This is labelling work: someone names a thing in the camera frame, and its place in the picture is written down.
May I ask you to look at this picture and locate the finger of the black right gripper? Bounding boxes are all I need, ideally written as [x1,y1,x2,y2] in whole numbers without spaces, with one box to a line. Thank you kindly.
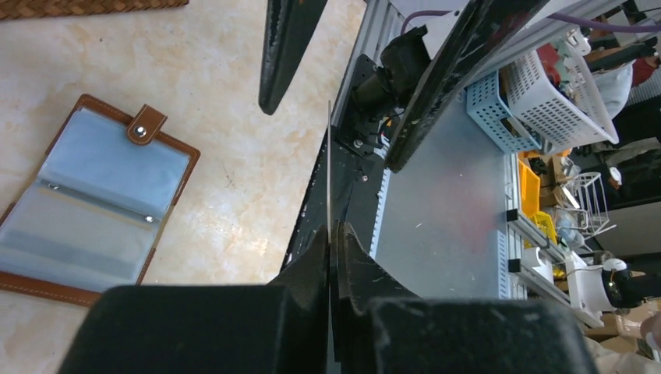
[258,0,327,115]
[384,0,547,173]

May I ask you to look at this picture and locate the brown leather card holder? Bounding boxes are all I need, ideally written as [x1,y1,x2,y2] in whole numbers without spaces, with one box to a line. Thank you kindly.
[1,93,200,307]

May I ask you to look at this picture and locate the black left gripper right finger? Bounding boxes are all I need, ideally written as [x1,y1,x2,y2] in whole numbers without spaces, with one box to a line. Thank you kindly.
[330,221,597,373]

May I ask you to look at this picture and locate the white plastic basket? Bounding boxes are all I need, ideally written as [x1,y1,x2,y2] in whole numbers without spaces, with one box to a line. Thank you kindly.
[504,41,619,152]

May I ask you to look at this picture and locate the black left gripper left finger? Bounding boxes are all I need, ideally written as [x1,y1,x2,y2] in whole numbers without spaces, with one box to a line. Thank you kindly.
[59,227,329,373]

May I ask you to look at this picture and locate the blue plastic basket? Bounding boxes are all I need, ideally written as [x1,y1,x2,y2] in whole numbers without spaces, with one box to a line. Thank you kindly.
[465,72,543,154]

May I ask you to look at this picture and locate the woven wicker divided basket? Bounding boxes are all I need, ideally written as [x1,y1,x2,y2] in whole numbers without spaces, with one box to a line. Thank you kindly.
[1,0,189,21]

